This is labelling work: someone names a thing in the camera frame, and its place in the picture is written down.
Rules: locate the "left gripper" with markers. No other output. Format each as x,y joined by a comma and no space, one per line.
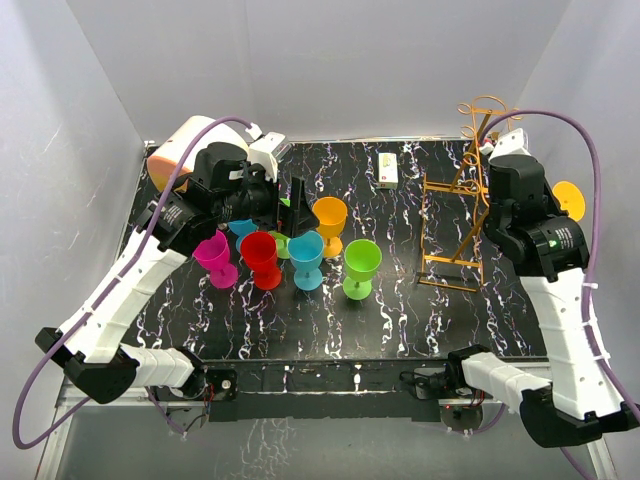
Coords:
302,218

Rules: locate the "yellow wine glass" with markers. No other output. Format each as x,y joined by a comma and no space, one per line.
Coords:
571,199
331,213

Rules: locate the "pale green wine glass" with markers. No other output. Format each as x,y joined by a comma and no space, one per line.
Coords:
281,244

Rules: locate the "light blue wine glass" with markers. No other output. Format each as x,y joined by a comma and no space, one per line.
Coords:
306,253

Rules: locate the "red wine glass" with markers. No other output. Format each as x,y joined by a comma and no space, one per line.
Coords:
259,251

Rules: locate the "dark blue wine glass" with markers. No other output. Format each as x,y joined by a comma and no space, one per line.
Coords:
242,228

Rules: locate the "magenta wine glass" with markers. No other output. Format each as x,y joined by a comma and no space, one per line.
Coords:
214,256

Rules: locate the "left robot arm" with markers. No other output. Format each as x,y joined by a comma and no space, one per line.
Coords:
228,183

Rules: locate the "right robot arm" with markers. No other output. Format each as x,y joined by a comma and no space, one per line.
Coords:
549,253

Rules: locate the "small white box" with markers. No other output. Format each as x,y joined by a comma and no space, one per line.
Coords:
387,171

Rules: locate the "white cylindrical drum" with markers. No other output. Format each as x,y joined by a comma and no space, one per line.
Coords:
162,162

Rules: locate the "black front base bar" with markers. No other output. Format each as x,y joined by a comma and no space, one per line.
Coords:
321,389

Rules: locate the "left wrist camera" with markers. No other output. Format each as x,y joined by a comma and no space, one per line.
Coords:
268,151

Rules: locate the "gold wire glass rack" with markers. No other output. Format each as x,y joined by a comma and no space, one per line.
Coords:
455,203

